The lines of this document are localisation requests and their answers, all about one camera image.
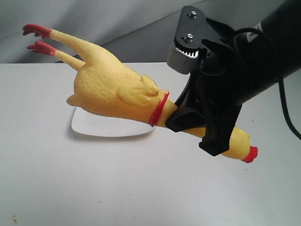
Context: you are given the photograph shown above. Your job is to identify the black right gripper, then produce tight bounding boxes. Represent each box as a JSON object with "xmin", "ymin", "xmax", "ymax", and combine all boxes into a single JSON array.
[{"xmin": 166, "ymin": 18, "xmax": 250, "ymax": 156}]

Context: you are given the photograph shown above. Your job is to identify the yellow rubber chicken toy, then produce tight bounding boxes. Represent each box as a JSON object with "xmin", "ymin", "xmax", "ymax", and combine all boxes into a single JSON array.
[{"xmin": 23, "ymin": 24, "xmax": 259, "ymax": 163}]

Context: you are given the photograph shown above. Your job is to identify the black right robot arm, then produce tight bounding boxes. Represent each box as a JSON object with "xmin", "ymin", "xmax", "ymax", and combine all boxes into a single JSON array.
[{"xmin": 166, "ymin": 0, "xmax": 301, "ymax": 156}]

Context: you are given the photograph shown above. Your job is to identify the grey backdrop cloth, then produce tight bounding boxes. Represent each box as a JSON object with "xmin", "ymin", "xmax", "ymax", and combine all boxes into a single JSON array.
[{"xmin": 0, "ymin": 0, "xmax": 281, "ymax": 63}]

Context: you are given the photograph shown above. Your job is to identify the white square plate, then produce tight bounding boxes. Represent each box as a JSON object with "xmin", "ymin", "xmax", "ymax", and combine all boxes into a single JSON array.
[{"xmin": 71, "ymin": 107, "xmax": 155, "ymax": 137}]

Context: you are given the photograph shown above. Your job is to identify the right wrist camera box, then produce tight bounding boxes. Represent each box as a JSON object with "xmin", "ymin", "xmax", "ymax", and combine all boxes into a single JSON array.
[{"xmin": 166, "ymin": 6, "xmax": 206, "ymax": 74}]

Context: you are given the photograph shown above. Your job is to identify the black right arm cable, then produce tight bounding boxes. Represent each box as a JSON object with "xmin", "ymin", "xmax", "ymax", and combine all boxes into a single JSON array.
[{"xmin": 199, "ymin": 27, "xmax": 301, "ymax": 139}]

